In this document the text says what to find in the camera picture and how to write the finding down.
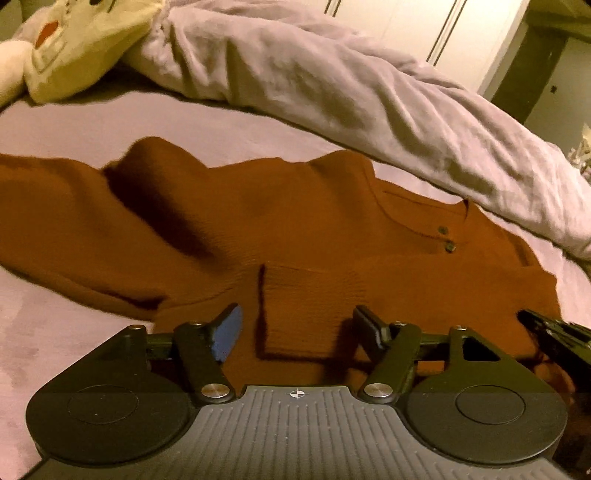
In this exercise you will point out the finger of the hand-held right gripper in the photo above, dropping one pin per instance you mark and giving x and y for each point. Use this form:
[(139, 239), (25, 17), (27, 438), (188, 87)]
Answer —
[(549, 328)]

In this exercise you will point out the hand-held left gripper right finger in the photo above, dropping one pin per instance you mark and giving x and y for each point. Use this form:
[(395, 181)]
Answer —
[(369, 328)]

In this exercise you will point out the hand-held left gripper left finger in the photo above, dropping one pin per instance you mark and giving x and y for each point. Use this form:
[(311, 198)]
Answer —
[(229, 333)]

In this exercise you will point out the brown knit sweater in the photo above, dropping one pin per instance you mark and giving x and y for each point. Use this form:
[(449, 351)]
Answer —
[(286, 235)]

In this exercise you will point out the grey duvet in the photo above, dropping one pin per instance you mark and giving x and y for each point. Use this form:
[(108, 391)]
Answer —
[(351, 87)]

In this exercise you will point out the lilac bed sheet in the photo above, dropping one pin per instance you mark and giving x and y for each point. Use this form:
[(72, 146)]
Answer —
[(55, 120)]

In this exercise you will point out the white wardrobe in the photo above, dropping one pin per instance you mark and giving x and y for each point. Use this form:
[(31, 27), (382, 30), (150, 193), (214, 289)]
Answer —
[(429, 27)]

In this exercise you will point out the yellow plush pillow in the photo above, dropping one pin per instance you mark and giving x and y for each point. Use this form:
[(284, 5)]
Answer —
[(87, 41)]

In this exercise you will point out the white plush toy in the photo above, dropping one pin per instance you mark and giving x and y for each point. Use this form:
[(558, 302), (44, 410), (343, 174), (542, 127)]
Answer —
[(11, 69)]

